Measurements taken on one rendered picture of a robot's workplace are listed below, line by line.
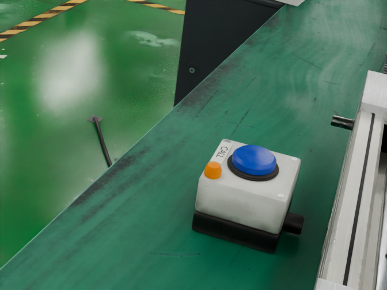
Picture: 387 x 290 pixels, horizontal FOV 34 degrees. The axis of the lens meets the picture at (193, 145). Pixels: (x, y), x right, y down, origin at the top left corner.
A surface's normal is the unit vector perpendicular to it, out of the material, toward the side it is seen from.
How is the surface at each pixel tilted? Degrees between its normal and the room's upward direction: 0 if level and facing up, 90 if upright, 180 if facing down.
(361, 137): 0
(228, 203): 90
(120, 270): 0
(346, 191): 0
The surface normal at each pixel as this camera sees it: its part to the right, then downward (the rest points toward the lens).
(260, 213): -0.30, 0.46
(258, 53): 0.12, -0.85
